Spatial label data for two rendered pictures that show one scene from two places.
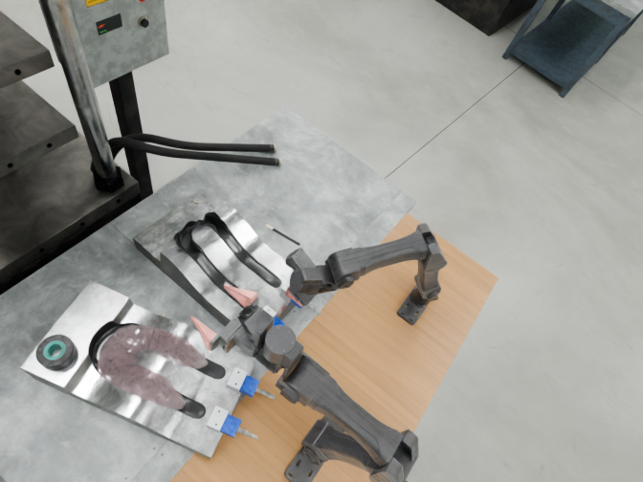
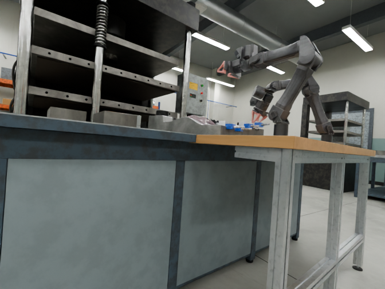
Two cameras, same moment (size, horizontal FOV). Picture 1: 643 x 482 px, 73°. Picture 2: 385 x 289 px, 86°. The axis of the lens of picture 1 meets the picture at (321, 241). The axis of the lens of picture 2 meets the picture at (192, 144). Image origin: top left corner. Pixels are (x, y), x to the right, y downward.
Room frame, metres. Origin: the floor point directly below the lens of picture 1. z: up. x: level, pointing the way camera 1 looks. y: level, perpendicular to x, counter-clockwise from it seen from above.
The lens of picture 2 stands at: (-0.81, -0.37, 0.75)
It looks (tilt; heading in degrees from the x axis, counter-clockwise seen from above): 0 degrees down; 32
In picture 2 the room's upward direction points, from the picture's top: 4 degrees clockwise
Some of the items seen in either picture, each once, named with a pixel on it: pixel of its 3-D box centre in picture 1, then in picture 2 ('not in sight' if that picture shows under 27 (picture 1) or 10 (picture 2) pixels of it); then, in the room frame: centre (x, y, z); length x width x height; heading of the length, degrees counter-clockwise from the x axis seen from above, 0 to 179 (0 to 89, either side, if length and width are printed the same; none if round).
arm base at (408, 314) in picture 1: (422, 295); (326, 140); (0.80, -0.39, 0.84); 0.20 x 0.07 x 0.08; 162
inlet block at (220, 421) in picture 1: (233, 427); (232, 127); (0.19, 0.03, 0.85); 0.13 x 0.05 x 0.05; 88
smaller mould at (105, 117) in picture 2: not in sight; (114, 121); (-0.15, 0.51, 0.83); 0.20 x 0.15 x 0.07; 71
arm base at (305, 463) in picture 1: (319, 448); (280, 132); (0.23, -0.20, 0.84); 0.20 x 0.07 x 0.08; 162
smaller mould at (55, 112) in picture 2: not in sight; (66, 117); (-0.33, 0.60, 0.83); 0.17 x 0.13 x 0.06; 71
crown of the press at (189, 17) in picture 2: not in sight; (112, 27); (0.35, 1.29, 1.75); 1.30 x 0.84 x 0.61; 161
